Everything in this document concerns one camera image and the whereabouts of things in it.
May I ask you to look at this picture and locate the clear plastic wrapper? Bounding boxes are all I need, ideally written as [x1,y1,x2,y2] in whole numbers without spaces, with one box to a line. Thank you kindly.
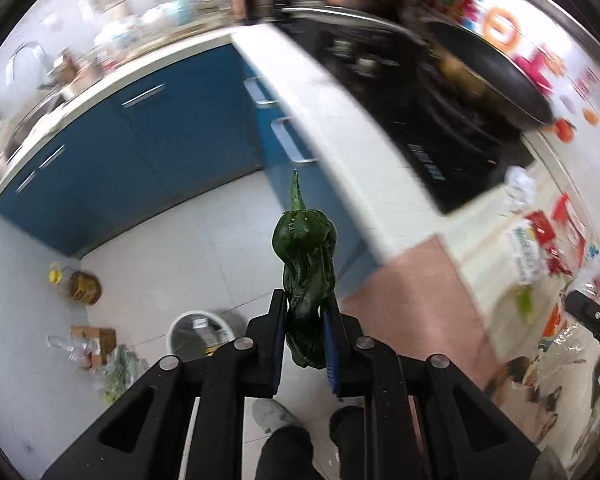
[535,260,600,441]

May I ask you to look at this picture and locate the blue kitchen cabinets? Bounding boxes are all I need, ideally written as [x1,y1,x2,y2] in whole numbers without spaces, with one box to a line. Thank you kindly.
[0,42,382,302]

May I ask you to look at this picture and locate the steel faucet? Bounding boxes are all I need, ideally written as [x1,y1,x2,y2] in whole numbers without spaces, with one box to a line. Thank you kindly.
[4,41,49,92]

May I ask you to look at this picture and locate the plastic bag of greens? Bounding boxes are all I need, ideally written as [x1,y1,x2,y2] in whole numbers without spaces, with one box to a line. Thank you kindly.
[99,344,150,407]

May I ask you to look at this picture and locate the green pepper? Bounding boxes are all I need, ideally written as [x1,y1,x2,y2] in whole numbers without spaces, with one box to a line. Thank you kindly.
[271,170,339,370]

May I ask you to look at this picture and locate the white trash bin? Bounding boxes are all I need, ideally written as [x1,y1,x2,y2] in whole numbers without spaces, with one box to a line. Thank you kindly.
[167,310,247,362]

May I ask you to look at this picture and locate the light blue bowl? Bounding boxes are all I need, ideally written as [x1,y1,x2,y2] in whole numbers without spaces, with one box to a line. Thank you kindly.
[161,0,197,27]

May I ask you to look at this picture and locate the tall dark sauce bottle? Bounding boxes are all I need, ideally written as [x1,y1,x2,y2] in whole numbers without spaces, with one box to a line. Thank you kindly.
[231,0,261,26]

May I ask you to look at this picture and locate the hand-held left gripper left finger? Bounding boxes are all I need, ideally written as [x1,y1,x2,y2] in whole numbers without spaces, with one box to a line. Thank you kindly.
[40,287,288,480]

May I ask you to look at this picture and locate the yellow cooking oil bottle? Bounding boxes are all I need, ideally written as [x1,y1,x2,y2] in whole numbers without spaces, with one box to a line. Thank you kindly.
[47,260,102,306]

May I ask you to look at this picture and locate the white green packet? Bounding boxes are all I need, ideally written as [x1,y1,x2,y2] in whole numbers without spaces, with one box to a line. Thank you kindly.
[501,220,549,287]

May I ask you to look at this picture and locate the person's dark clothing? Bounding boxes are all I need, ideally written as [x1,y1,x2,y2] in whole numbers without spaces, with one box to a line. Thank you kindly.
[257,406,370,480]

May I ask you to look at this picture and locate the red snack packet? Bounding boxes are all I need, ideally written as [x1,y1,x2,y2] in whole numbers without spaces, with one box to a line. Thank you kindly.
[524,194,587,277]

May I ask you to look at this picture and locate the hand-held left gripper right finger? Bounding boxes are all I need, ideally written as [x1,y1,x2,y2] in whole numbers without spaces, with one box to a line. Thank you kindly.
[321,296,542,480]

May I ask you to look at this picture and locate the grey slipper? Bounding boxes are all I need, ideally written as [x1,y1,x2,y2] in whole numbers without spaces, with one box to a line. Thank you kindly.
[251,398,302,437]

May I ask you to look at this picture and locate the striped pink table cover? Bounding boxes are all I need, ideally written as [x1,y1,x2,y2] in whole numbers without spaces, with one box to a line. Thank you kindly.
[342,170,600,466]

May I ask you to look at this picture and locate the black gas stove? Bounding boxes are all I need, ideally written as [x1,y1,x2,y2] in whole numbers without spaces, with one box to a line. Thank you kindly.
[282,6,537,216]

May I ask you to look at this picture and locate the brown cardboard box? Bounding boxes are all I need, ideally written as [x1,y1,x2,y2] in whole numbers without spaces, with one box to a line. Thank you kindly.
[70,325,119,370]

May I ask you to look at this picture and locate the crumpled white paper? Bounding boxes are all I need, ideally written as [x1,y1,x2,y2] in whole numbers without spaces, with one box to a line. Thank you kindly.
[502,165,539,212]

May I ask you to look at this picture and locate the colourful wall sticker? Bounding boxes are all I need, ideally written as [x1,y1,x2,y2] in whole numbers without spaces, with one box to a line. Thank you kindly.
[427,0,600,143]

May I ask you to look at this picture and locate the clear crumpled plastic bag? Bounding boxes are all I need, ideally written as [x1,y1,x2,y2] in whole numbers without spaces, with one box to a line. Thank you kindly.
[46,335,92,367]

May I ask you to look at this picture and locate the black wok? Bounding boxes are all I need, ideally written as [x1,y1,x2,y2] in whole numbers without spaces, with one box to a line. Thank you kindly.
[419,16,556,132]

